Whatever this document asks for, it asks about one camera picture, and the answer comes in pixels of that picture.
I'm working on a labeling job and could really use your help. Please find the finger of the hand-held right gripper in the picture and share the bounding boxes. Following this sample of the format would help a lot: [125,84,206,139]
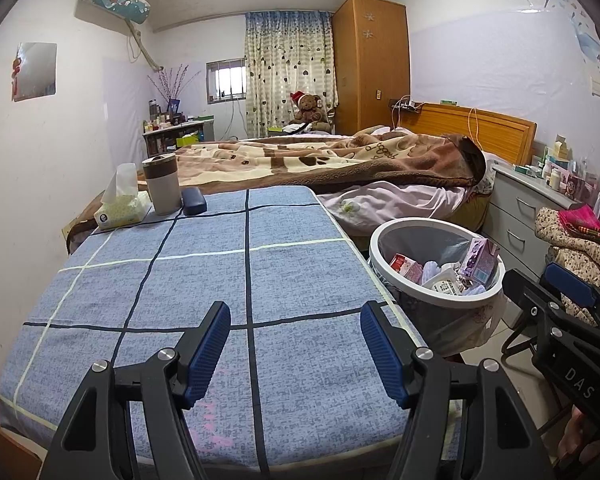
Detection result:
[502,269,568,341]
[546,262,600,326]

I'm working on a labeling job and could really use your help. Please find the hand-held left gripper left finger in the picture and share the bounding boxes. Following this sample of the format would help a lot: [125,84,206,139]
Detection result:
[40,301,232,480]

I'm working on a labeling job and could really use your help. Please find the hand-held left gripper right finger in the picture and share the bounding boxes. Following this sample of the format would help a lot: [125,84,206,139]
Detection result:
[360,301,556,480]

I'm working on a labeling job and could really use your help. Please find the purple drink carton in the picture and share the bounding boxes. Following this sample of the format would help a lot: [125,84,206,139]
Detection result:
[457,237,502,287]

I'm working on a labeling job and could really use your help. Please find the white printed tissue packet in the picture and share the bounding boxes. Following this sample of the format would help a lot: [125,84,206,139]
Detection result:
[431,267,466,297]

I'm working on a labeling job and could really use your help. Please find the white round trash bin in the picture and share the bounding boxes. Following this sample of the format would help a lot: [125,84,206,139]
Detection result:
[369,217,505,356]

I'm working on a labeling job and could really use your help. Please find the pink and red drink carton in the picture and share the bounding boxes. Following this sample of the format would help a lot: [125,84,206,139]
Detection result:
[390,254,424,287]

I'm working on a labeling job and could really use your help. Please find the plastic bin liner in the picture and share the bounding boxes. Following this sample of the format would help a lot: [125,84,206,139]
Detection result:
[377,221,507,358]

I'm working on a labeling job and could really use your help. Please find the person's right hand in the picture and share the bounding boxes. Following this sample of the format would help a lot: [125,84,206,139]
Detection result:
[555,406,588,462]

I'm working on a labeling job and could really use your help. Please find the floral quilted cloth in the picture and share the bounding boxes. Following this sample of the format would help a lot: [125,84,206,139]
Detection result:
[535,206,600,326]

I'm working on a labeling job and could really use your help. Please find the pink striped cloth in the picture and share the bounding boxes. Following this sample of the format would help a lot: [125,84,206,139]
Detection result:
[557,204,600,246]

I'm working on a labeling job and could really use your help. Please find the grey nightstand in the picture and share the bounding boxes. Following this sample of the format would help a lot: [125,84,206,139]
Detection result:
[482,162,588,328]

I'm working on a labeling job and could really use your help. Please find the pink printed box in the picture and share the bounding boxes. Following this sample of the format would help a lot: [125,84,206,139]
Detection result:
[560,172,597,204]

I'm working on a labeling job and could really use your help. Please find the cream carton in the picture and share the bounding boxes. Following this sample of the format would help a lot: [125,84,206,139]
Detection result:
[551,134,573,161]

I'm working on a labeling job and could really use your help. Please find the dark blue glasses case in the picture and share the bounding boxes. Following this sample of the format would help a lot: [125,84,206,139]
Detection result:
[181,186,208,216]

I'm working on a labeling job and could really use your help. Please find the pink bed sheet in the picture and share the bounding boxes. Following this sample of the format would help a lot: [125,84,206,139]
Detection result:
[315,180,496,238]

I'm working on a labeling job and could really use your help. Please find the green tissue box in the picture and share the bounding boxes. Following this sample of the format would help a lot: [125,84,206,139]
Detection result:
[92,162,152,232]

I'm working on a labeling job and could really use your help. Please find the white and brown mug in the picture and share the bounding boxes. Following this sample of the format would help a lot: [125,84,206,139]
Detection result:
[141,154,183,217]

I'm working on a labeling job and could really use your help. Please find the wooden bed headboard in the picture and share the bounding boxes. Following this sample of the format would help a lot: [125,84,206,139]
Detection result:
[397,102,537,166]

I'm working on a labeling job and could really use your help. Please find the brown printed blanket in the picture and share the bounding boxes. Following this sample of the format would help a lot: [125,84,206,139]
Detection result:
[67,127,486,253]

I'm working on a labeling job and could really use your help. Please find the white dressing desk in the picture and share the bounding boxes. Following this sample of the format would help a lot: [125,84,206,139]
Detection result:
[142,119,216,156]

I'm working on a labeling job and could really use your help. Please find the wooden board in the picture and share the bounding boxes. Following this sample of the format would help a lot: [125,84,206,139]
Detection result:
[0,412,38,480]

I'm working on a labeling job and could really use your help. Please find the row of cosmetic bottles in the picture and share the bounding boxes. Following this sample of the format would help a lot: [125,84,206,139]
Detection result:
[142,100,201,132]

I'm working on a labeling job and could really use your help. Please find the brown teddy bear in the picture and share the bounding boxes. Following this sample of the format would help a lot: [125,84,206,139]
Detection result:
[289,91,331,133]

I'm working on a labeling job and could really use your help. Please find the vase of dried branches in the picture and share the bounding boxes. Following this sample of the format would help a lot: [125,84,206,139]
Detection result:
[147,64,201,113]

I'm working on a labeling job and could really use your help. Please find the barred window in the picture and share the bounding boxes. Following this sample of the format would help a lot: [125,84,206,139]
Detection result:
[206,57,247,103]

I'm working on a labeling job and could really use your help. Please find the wooden wardrobe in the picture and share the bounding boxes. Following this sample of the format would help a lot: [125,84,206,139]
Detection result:
[331,0,412,136]

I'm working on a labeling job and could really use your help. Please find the heart patterned curtain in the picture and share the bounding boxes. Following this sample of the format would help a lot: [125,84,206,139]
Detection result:
[244,10,338,133]

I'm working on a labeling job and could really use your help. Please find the white wrapped pipe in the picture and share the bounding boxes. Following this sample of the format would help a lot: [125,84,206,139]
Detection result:
[125,20,163,72]

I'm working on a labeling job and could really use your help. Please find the white charging cable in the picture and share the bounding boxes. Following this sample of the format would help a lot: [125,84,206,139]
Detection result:
[390,95,412,129]

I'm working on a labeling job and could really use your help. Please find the silver wall mirror panel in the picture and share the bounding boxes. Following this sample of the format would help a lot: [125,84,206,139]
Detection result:
[12,42,58,102]

